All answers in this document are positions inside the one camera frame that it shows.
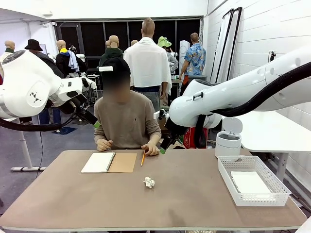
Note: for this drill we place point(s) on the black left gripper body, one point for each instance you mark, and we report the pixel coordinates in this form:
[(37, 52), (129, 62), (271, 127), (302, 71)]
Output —
[(78, 105)]

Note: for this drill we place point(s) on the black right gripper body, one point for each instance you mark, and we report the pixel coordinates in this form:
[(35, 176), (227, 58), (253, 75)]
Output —
[(175, 132)]

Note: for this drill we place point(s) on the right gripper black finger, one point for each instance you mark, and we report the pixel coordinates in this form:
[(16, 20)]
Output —
[(165, 145), (174, 140)]

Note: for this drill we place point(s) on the yellow pencil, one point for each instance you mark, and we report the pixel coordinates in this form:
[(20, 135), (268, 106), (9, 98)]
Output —
[(143, 159)]

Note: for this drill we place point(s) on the spiral notebook brown cover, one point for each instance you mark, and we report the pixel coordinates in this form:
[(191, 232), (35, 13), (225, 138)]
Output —
[(97, 162)]

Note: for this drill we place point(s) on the white paper ball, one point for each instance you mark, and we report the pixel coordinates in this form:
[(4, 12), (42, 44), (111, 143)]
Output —
[(148, 182)]

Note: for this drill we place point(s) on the white notepad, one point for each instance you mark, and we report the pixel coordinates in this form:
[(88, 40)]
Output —
[(250, 182)]

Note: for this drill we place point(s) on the person's right forearm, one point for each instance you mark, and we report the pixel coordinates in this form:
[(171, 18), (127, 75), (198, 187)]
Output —
[(100, 138)]

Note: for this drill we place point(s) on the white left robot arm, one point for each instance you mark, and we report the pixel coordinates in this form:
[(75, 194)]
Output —
[(24, 80)]

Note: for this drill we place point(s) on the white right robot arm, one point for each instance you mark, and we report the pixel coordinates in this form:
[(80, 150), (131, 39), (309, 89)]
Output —
[(243, 89)]

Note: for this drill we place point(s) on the person's left forearm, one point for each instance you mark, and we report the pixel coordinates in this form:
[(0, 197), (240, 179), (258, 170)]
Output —
[(154, 139)]

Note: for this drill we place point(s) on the person's left hand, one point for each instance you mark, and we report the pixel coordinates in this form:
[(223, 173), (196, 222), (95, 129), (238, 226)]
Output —
[(151, 150)]

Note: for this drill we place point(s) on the person's right hand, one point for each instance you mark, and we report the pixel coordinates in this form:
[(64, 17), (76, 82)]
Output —
[(105, 145)]

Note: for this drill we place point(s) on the red shopping bag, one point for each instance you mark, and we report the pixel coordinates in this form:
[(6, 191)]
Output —
[(188, 139)]

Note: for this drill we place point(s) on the blue floor marker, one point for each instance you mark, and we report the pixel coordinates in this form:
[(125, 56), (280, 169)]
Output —
[(66, 130)]

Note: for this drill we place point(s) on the beige long sleeve sweater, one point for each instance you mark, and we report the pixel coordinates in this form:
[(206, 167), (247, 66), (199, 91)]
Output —
[(126, 123)]

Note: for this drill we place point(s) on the mannequin with yellow scarf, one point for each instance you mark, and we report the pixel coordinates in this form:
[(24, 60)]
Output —
[(63, 60)]

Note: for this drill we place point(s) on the small white lidded trash can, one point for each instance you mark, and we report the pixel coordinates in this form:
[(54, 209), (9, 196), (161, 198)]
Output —
[(227, 145)]

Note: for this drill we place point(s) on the black baseball cap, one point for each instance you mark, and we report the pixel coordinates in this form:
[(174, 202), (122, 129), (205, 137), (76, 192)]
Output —
[(116, 64)]

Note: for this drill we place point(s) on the grey plastic bin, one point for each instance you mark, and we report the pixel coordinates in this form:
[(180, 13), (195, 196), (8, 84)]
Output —
[(201, 77)]

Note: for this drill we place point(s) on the mannequin in dark green hoodie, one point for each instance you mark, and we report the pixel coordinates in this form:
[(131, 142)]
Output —
[(111, 52)]

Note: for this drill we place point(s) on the white desk leg stand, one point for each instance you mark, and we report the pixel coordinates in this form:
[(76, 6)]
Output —
[(25, 150)]

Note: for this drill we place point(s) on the mannequin in grey hoodie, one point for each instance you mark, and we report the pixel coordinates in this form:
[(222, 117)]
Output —
[(173, 60)]

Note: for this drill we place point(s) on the mannequin in floral blue shirt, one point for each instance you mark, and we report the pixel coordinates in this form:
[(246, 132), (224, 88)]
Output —
[(194, 60)]

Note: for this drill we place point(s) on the mannequin in black bucket hat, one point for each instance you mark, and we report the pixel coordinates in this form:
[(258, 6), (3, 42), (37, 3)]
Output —
[(34, 44)]

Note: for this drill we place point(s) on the white tall cylinder appliance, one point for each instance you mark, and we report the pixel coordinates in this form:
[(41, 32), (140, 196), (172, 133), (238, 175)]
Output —
[(184, 52)]

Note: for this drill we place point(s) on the mannequin with green collar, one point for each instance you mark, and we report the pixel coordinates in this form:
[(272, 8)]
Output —
[(9, 46)]

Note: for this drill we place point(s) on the lime green hat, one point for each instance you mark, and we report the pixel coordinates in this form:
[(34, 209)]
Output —
[(162, 41)]

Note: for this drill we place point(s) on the black framed white panel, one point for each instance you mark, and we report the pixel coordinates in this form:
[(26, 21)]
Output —
[(222, 53), (231, 43)]

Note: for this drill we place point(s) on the white perforated plastic basket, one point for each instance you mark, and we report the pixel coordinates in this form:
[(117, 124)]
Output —
[(257, 200)]

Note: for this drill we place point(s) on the large white table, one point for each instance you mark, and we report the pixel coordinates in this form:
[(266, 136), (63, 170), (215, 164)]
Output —
[(279, 136)]

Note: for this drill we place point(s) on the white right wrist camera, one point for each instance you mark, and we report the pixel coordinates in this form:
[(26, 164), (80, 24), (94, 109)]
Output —
[(160, 114)]

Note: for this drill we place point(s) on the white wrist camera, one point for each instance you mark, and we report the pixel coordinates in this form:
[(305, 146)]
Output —
[(91, 82), (160, 114)]

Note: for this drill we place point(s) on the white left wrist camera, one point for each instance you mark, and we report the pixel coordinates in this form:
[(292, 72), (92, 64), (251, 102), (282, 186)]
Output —
[(91, 82)]

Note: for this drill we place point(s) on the metal frame stool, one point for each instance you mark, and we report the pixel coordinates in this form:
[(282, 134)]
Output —
[(93, 77)]

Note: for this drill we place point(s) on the white head mounted camera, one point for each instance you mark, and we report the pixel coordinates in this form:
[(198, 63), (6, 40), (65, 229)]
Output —
[(106, 69)]

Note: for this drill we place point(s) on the black tripod with camera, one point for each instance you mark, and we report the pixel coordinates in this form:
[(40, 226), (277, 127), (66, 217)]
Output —
[(273, 56)]

